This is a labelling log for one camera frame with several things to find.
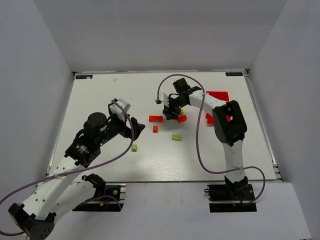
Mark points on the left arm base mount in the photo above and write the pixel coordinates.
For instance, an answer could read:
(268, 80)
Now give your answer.
(111, 202)

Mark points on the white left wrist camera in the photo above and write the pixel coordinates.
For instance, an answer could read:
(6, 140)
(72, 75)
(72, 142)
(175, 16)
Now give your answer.
(119, 107)

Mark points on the blue corner label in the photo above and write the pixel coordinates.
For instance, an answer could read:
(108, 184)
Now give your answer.
(84, 77)
(234, 74)

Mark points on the red rectangular block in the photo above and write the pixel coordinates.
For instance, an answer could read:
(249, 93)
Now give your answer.
(182, 118)

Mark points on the small red cube block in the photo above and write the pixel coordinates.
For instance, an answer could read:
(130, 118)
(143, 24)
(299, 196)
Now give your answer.
(155, 129)

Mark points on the red plastic bin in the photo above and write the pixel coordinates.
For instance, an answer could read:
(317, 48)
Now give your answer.
(220, 95)

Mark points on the small green cube block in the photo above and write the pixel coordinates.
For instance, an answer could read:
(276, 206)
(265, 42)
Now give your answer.
(134, 148)

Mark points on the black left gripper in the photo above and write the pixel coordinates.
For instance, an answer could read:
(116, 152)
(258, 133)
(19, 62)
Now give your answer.
(128, 129)

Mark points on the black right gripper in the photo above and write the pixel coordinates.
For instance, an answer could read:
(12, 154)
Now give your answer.
(170, 110)

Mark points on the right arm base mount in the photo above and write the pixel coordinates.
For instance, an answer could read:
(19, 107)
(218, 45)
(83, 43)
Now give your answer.
(220, 201)

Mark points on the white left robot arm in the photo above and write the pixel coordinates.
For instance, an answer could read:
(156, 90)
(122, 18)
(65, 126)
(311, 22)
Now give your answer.
(36, 216)

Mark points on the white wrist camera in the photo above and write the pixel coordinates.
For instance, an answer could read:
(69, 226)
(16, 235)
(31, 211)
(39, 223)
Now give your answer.
(161, 98)
(119, 107)

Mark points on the green flat rectangular block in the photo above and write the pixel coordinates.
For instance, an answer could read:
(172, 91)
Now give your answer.
(176, 137)

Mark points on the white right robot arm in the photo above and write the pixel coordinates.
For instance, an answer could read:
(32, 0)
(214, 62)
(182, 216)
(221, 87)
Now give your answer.
(229, 125)

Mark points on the red arch block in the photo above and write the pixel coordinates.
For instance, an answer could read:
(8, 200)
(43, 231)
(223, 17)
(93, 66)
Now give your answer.
(155, 118)

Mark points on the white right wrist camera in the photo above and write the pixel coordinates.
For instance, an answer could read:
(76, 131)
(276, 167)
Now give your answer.
(161, 98)

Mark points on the left blue corner label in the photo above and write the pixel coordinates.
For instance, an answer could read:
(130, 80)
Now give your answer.
(84, 77)

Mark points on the right blue corner label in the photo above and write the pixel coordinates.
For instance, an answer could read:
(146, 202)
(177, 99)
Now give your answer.
(234, 74)

